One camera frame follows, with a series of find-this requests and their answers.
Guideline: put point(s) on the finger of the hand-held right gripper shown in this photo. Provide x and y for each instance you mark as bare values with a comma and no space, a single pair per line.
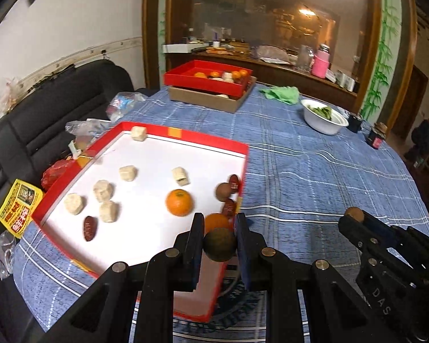
384,232
357,237

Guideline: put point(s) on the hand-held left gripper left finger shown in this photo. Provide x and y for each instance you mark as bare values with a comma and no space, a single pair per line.
197,253

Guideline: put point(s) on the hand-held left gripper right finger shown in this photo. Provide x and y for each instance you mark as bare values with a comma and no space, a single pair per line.
243,257

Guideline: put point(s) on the brown kiwi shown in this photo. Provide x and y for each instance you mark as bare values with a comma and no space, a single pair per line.
223,192
354,214
220,244

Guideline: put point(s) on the red date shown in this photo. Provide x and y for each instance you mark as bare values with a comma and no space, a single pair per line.
234,182
229,207
89,228

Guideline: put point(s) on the red box lid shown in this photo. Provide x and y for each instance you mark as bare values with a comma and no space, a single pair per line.
146,157

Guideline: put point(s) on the dark bottle with red label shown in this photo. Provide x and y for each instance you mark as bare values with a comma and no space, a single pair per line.
375,139

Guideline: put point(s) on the dark hanging jacket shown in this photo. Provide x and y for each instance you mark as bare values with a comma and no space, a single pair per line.
422,137

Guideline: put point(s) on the black cup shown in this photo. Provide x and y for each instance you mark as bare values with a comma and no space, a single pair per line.
354,123

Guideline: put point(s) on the white bowl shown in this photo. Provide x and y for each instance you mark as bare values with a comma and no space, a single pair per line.
325,127

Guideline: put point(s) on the wooden door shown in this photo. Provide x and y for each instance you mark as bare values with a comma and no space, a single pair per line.
409,103

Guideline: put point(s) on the green leaves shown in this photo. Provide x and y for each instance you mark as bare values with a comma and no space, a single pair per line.
320,111

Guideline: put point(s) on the brown cardboard box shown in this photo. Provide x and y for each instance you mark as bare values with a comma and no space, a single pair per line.
200,100

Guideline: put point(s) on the white carton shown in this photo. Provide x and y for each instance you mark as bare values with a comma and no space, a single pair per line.
345,80

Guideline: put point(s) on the red plastic bag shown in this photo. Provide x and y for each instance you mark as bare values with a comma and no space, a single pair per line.
57,173

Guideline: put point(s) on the green cloth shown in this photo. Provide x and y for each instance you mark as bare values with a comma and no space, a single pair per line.
280,94

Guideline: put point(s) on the clear blue plastic bag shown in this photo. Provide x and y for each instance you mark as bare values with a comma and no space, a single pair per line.
123,105

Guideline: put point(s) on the filled red box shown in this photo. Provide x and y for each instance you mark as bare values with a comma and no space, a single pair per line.
200,85

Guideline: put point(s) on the pink thermos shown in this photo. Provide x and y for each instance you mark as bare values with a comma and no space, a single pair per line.
321,64

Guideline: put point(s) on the yellow flyer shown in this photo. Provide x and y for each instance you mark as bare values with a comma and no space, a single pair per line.
19,209

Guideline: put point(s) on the glass pitcher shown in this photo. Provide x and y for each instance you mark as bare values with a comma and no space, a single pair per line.
304,59

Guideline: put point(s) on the orange flat packet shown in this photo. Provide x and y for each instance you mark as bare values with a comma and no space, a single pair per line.
218,51

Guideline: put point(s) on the clear bag with papers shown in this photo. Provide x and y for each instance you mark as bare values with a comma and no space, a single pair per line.
270,53

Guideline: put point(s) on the black sofa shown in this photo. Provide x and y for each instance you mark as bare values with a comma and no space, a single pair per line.
39,121

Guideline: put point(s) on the white flat box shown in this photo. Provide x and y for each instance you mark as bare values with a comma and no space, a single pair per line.
178,48

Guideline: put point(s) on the wooden framed glass partition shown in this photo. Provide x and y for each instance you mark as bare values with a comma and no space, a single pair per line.
152,25

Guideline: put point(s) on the bamboo wall painting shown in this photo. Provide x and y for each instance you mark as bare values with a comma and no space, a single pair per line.
386,43

